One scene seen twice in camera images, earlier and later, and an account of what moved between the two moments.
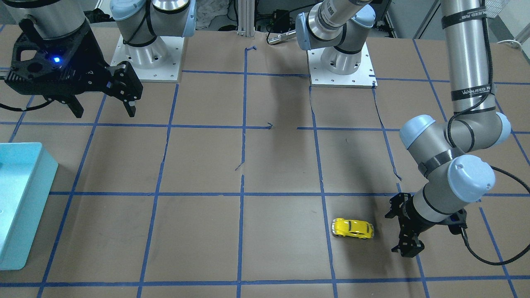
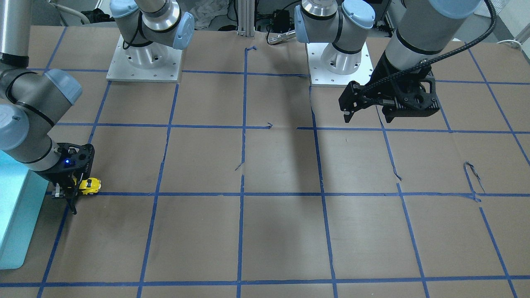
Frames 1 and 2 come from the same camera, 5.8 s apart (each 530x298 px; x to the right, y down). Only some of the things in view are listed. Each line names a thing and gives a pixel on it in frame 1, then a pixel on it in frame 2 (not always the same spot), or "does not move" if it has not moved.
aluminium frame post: [246, 18] does not move
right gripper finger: [73, 102] -> [70, 196]
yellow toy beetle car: [340, 227] -> [90, 185]
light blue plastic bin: [27, 171] does not move
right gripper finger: [131, 109] -> [78, 181]
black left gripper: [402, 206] -> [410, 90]
